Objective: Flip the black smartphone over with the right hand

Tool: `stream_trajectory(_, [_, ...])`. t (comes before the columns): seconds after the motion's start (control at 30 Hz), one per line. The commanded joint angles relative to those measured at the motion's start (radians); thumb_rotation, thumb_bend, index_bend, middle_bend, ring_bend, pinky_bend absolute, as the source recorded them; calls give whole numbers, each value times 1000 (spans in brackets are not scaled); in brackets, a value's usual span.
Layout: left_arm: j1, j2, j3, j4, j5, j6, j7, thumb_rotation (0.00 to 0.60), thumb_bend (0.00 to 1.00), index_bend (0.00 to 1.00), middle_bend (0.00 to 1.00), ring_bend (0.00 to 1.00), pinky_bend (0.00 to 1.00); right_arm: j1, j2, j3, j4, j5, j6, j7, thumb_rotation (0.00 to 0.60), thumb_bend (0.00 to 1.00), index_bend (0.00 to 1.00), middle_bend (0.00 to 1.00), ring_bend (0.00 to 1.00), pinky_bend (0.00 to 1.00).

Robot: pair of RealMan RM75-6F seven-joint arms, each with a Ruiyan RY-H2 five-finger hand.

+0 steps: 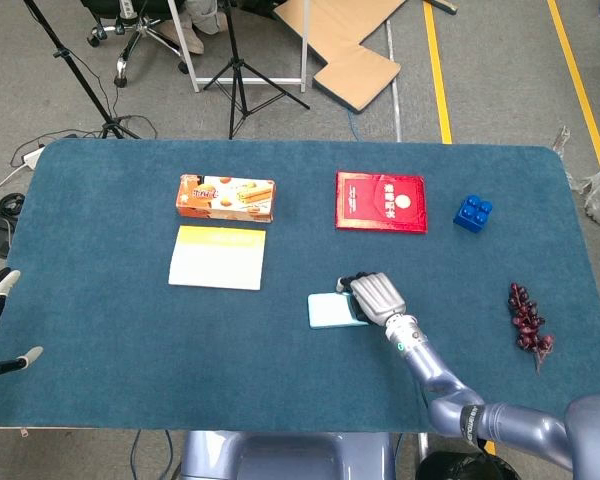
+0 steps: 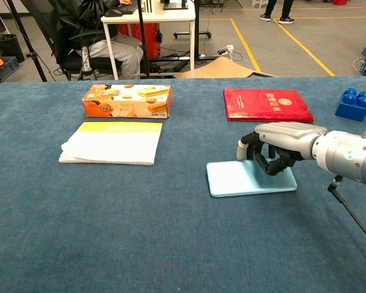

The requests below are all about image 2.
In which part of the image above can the black rolling stand base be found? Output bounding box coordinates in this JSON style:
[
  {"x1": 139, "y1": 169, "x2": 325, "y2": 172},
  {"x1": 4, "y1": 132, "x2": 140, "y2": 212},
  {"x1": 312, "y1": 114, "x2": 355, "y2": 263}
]
[{"x1": 173, "y1": 0, "x2": 213, "y2": 40}]

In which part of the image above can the black tripod stand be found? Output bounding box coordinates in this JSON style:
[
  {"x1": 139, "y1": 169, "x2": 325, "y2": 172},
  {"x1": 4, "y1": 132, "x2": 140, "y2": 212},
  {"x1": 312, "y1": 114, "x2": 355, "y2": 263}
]
[{"x1": 5, "y1": 0, "x2": 48, "y2": 82}]

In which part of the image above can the red case under desk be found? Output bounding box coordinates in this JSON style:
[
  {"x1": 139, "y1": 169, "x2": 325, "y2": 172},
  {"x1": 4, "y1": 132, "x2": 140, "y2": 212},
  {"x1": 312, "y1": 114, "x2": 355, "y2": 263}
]
[{"x1": 118, "y1": 23, "x2": 162, "y2": 60}]

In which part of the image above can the black keyboard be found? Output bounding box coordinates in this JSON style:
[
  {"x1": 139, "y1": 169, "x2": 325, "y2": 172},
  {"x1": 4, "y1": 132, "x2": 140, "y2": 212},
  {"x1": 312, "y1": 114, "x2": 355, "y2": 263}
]
[{"x1": 117, "y1": 0, "x2": 138, "y2": 15}]

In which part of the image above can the white power strip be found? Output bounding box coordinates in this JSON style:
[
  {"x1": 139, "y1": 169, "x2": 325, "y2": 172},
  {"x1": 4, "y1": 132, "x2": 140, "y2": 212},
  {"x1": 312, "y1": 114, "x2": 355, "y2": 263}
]
[{"x1": 81, "y1": 46, "x2": 91, "y2": 73}]

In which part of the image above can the white notebook with yellow band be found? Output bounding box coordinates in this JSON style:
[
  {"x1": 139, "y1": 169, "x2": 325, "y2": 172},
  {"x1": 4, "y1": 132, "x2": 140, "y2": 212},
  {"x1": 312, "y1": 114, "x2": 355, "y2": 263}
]
[{"x1": 58, "y1": 121, "x2": 163, "y2": 166}]

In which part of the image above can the blue toy building block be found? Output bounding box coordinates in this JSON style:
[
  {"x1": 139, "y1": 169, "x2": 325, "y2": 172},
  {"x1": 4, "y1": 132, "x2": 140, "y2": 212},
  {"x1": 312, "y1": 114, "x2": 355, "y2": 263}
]
[{"x1": 334, "y1": 87, "x2": 366, "y2": 122}]

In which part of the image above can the person in black sneakers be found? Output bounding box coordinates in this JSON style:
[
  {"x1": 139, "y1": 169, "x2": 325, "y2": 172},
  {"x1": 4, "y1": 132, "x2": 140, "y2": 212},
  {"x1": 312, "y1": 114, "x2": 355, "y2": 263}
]
[{"x1": 259, "y1": 0, "x2": 295, "y2": 24}]

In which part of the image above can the black floor power strip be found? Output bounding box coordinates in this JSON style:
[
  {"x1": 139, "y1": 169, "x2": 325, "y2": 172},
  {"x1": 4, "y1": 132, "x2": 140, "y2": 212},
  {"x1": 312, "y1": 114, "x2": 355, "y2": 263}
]
[{"x1": 173, "y1": 60, "x2": 190, "y2": 73}]

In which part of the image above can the black office chair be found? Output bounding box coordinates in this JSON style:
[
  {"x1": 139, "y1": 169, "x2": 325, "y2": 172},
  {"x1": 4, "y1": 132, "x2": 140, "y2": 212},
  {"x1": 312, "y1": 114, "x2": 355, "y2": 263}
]
[{"x1": 20, "y1": 0, "x2": 123, "y2": 82}]

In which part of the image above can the orange snack box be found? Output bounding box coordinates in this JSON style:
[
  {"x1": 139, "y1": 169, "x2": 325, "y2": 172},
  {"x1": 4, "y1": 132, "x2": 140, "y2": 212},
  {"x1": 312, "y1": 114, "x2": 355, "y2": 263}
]
[{"x1": 81, "y1": 84, "x2": 173, "y2": 120}]

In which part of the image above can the black trash bin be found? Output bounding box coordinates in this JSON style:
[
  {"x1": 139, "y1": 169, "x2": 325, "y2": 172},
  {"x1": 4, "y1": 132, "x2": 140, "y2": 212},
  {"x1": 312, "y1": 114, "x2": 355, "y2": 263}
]
[{"x1": 0, "y1": 34, "x2": 26, "y2": 64}]

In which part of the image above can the blue plastic crate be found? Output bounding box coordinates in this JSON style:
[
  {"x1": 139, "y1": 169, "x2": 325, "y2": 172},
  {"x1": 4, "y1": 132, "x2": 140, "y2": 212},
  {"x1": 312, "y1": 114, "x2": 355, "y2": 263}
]
[{"x1": 0, "y1": 56, "x2": 21, "y2": 82}]

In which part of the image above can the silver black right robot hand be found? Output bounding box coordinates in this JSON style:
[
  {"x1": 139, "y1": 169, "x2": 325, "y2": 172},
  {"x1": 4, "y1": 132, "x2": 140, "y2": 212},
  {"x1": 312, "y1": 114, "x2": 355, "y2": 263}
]
[{"x1": 236, "y1": 121, "x2": 328, "y2": 177}]

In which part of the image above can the brown cardboard sheet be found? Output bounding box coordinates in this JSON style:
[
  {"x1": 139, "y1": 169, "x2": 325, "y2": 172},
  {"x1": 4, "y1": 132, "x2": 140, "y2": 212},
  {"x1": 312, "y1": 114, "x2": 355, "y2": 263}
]
[{"x1": 173, "y1": 56, "x2": 278, "y2": 79}]

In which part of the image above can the black vertical pole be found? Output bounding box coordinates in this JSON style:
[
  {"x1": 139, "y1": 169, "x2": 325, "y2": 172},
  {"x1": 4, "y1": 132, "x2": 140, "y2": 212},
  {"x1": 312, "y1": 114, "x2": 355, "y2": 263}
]
[{"x1": 136, "y1": 0, "x2": 151, "y2": 79}]

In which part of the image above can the white desk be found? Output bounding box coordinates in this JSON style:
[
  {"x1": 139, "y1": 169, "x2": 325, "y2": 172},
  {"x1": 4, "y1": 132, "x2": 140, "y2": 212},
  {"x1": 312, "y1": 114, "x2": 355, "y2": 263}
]
[{"x1": 100, "y1": 0, "x2": 196, "y2": 81}]

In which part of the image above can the red certificate booklet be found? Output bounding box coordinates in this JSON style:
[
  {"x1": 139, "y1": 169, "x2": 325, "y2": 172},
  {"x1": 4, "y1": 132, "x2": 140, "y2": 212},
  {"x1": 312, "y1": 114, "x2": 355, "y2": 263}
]
[{"x1": 222, "y1": 88, "x2": 315, "y2": 123}]

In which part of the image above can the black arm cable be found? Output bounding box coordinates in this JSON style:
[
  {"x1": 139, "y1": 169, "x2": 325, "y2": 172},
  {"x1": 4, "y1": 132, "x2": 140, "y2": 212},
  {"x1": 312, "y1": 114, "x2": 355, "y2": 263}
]
[{"x1": 328, "y1": 174, "x2": 366, "y2": 250}]

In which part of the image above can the black smartphone with light-blue back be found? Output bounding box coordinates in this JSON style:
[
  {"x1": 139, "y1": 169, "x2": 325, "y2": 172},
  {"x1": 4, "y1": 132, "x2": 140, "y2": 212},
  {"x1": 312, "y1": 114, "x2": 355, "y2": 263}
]
[{"x1": 206, "y1": 159, "x2": 298, "y2": 198}]

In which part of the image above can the seated person in black jacket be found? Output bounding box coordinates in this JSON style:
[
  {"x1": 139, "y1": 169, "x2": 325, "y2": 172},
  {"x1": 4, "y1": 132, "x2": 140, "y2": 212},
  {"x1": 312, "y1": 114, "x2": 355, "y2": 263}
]
[{"x1": 53, "y1": 0, "x2": 145, "y2": 81}]

